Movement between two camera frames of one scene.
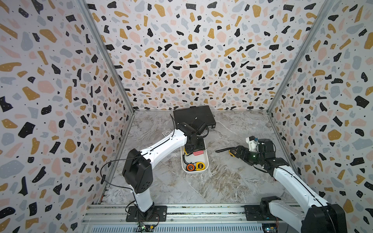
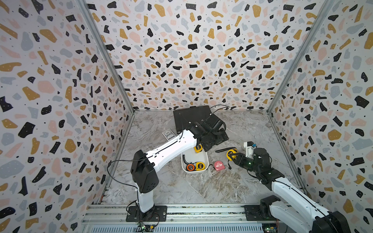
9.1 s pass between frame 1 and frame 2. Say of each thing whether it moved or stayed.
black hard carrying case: stayed
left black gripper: moved
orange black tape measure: stayed
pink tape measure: moved
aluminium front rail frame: stayed
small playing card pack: stayed
